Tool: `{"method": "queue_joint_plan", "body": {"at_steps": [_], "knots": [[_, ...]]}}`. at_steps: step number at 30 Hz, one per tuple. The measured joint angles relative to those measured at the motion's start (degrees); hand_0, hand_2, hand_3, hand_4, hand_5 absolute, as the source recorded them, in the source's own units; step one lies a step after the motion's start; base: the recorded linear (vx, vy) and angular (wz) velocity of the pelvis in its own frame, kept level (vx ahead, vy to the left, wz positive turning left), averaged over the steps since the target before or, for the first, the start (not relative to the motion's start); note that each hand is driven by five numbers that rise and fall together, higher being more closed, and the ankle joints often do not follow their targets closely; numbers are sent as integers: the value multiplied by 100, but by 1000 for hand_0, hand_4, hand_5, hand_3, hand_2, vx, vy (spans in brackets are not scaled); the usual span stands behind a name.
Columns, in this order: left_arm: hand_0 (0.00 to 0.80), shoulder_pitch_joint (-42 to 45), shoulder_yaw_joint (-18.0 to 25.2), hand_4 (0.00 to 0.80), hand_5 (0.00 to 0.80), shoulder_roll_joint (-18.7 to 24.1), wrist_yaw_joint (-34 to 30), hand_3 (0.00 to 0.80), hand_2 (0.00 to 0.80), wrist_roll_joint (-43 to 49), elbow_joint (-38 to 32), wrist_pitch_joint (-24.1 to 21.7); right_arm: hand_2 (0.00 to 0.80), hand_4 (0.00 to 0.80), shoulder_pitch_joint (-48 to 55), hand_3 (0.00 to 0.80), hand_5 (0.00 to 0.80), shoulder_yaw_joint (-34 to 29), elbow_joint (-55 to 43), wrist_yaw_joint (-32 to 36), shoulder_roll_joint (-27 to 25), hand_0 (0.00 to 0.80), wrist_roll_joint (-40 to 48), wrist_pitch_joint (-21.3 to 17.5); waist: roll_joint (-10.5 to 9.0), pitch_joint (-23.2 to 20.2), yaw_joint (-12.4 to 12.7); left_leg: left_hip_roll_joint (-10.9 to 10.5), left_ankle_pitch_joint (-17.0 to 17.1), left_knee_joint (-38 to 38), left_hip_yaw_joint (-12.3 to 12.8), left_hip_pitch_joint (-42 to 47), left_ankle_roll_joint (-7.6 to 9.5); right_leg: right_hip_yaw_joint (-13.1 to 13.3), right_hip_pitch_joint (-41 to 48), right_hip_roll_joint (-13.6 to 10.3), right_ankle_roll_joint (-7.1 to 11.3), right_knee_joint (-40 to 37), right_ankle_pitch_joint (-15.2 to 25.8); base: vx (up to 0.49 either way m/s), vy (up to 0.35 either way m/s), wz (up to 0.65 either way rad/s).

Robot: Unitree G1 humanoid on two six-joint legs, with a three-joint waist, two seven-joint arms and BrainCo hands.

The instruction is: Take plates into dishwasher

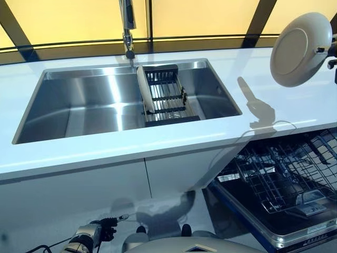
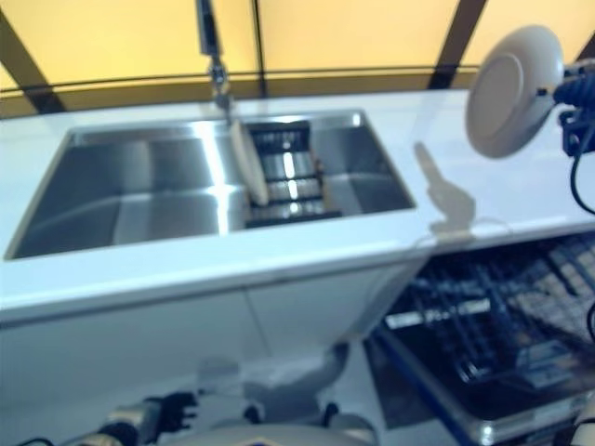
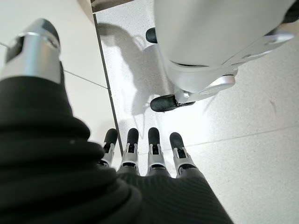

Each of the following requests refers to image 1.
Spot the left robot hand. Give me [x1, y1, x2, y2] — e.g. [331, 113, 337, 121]
[100, 215, 130, 242]

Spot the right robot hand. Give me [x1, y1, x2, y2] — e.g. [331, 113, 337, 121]
[315, 36, 337, 71]

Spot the cream round plate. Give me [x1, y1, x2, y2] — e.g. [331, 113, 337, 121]
[136, 65, 156, 113]
[270, 12, 333, 88]

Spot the white robot body base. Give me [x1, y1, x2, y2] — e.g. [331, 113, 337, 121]
[123, 231, 151, 250]

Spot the white glossy cabinet door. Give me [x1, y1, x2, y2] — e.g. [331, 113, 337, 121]
[0, 158, 153, 202]
[144, 143, 245, 198]

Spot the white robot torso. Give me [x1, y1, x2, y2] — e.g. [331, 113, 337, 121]
[126, 236, 227, 253]

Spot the white right robot leg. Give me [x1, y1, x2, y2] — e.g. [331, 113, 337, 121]
[192, 230, 219, 240]

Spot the black sink dish rack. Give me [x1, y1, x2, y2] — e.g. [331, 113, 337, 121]
[136, 64, 202, 127]

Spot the stainless steel sink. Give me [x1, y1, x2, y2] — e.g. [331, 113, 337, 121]
[12, 57, 243, 145]

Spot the chrome kitchen faucet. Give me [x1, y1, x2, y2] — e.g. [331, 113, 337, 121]
[118, 0, 137, 59]

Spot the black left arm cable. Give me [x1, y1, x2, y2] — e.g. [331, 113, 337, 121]
[27, 244, 66, 253]

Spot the dark window frame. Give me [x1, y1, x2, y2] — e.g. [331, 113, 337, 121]
[0, 0, 337, 51]

